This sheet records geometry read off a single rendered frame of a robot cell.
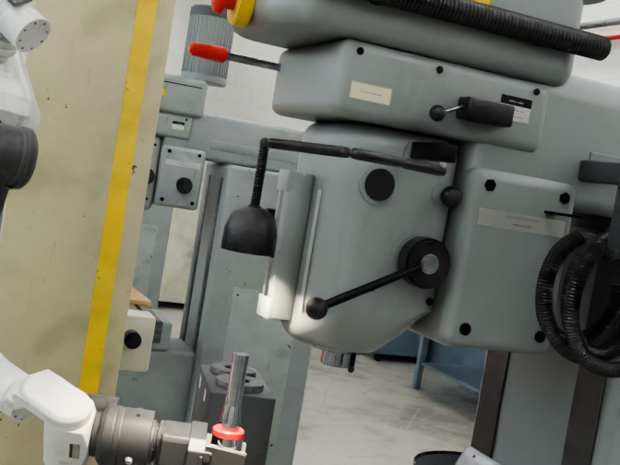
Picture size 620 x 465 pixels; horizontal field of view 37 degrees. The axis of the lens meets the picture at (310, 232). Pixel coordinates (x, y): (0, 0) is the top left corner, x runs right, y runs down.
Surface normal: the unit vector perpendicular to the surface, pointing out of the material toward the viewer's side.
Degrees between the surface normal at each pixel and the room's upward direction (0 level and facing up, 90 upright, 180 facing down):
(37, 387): 33
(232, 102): 90
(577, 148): 90
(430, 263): 90
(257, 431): 90
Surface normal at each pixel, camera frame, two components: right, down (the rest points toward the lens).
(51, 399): 0.18, -0.79
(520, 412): -0.91, -0.13
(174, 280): 0.39, 0.11
